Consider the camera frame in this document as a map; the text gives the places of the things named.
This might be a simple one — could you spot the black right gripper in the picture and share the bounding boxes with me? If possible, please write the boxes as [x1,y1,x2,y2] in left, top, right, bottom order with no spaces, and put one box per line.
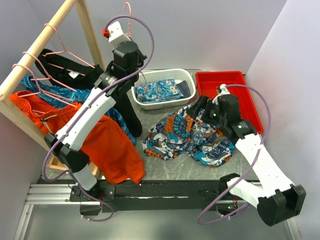
[186,94,227,127]

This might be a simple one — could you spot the pink wire hanger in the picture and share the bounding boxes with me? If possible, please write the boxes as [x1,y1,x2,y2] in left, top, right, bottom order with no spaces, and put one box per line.
[123,1,150,93]

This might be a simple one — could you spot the orange teal patterned shorts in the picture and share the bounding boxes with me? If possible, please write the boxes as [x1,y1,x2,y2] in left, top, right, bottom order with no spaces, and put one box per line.
[142,105,235,168]

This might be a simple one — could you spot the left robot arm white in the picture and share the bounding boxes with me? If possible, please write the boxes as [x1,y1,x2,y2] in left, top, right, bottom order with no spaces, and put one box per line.
[44,39,150,201]

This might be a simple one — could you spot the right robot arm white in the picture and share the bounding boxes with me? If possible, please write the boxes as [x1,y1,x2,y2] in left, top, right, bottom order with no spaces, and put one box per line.
[187,94,307,226]

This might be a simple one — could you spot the black shorts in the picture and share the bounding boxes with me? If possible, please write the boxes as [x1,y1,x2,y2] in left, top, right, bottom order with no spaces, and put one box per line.
[35,48,143,137]

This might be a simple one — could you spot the blue floral folded shorts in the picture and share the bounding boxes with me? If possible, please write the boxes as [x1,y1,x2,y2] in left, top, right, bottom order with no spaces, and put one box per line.
[135,79,185,103]

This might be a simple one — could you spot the pink hanger with black shorts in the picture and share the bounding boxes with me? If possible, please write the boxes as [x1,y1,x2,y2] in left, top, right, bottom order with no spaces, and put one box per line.
[41,23,95,76]

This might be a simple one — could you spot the pink hanger with blue shorts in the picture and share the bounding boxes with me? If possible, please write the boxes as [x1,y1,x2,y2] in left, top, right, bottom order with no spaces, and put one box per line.
[22,51,76,107]

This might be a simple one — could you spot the pink hanger with orange shorts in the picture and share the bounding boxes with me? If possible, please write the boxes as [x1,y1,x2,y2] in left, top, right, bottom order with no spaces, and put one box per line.
[12,63,59,100]

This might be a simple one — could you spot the blue leaf print shorts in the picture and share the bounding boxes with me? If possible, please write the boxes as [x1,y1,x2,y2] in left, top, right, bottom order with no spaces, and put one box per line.
[20,75,137,146]

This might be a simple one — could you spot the red plastic tray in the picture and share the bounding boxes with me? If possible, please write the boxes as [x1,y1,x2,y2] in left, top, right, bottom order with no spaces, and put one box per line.
[195,71,264,134]

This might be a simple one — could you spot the white perforated plastic basket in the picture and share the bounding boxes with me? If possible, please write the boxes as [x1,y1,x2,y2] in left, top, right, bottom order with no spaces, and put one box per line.
[131,68,197,111]

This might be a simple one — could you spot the dark grey folded cloth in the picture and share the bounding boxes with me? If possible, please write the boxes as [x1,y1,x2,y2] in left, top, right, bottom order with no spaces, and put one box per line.
[176,80,191,98]

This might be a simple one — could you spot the wooden clothes rack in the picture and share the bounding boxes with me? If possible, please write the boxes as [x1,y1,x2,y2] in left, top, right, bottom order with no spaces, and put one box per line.
[0,0,106,178]

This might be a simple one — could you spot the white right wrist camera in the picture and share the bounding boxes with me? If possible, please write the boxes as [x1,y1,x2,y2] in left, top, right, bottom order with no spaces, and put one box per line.
[216,84,230,96]

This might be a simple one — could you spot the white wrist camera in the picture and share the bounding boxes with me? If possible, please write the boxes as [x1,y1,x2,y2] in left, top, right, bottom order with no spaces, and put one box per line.
[102,21,132,49]
[216,84,230,96]

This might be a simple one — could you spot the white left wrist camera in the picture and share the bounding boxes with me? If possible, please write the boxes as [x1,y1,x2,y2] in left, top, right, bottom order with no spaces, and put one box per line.
[102,21,132,49]

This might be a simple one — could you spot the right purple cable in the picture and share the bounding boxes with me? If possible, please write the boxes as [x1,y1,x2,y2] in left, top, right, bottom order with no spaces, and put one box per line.
[196,83,272,226]

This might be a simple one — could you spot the purple cable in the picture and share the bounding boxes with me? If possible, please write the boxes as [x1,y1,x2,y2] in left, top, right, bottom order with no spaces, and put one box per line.
[196,83,272,226]
[41,15,156,223]

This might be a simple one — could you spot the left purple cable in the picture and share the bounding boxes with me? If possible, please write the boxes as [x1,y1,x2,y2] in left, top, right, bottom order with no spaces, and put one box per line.
[41,15,156,223]

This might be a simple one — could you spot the black mounting base plate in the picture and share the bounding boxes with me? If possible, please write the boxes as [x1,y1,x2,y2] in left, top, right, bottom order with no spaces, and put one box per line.
[69,178,249,216]

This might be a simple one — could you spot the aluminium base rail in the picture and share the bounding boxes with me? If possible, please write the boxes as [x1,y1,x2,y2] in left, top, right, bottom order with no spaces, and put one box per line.
[14,180,301,240]

